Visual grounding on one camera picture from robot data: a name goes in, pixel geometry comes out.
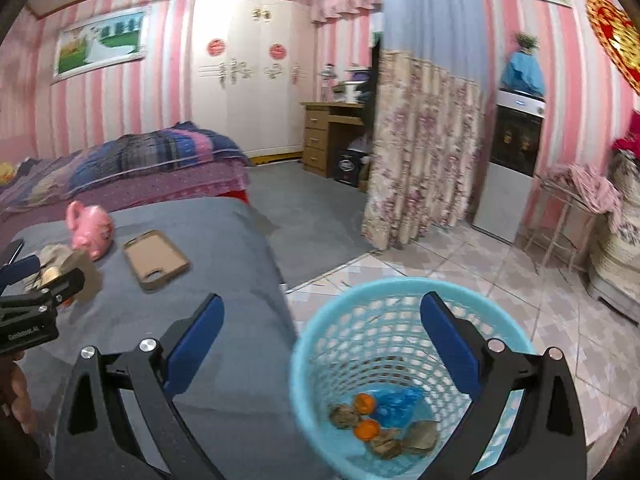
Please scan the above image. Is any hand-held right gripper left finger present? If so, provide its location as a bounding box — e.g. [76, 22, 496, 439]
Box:
[54, 292, 226, 480]

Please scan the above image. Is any plaid blanket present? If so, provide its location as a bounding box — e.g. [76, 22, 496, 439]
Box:
[0, 121, 256, 211]

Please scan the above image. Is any white bag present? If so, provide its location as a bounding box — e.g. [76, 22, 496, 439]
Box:
[347, 135, 373, 161]

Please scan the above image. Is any floral covered appliance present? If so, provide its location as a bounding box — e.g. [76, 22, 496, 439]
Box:
[585, 150, 640, 321]

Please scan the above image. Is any metal stand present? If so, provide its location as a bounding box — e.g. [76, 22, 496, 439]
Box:
[520, 170, 601, 273]

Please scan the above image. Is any blue plastic bag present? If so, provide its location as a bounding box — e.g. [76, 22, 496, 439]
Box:
[372, 387, 426, 426]

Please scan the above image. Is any blue-grey table cloth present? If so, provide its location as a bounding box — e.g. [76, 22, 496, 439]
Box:
[0, 196, 311, 480]

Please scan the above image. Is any pink piggy bank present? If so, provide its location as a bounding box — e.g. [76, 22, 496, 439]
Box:
[66, 200, 116, 262]

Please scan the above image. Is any bed with purple skirt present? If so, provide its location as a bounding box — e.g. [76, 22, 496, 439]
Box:
[0, 122, 256, 231]

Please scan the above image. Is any red heart wall decoration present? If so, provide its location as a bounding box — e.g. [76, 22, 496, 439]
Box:
[585, 0, 640, 96]

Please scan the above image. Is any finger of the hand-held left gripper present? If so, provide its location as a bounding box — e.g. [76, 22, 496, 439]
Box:
[0, 267, 86, 312]
[0, 239, 41, 291]

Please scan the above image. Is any black box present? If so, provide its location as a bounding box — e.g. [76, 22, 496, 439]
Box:
[334, 146, 363, 187]

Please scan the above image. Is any tan phone case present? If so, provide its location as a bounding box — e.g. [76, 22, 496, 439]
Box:
[122, 230, 192, 292]

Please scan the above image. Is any desk lamp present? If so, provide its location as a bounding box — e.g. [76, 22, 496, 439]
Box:
[320, 64, 338, 103]

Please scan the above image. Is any framed wedding poster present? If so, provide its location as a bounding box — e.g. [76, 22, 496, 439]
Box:
[51, 6, 152, 85]

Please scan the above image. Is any person's left hand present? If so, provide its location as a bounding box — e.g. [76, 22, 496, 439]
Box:
[0, 350, 37, 433]

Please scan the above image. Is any wooden desk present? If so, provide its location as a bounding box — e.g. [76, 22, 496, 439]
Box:
[300, 101, 373, 178]

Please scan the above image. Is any blue and floral curtain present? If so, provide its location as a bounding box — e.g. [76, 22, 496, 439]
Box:
[361, 0, 493, 251]

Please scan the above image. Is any dark hanging garment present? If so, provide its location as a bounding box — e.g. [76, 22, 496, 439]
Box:
[362, 35, 383, 136]

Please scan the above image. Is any white box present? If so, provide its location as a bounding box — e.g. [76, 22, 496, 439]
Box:
[332, 80, 368, 103]

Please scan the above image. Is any blue cloth cover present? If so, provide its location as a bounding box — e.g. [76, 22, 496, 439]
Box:
[500, 52, 547, 97]

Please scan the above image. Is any white water dispenser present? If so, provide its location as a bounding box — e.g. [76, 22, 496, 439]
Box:
[472, 89, 547, 245]

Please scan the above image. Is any brown paper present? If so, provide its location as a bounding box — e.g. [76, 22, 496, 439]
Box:
[327, 402, 441, 461]

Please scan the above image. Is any pink cloth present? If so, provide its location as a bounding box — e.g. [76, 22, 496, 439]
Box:
[542, 162, 623, 223]

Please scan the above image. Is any cardboard tube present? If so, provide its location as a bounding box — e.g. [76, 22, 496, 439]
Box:
[65, 250, 103, 303]

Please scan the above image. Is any white wardrobe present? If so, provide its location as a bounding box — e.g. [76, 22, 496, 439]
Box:
[191, 0, 313, 157]

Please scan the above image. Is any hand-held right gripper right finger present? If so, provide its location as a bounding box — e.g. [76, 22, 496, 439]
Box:
[419, 291, 588, 480]

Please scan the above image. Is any grey paper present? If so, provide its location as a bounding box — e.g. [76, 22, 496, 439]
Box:
[37, 244, 76, 271]

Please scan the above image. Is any teal plastic basket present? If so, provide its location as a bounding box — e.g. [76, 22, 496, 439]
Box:
[289, 276, 538, 480]

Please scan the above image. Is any small potted plant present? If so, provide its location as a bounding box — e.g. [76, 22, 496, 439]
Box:
[512, 32, 540, 56]

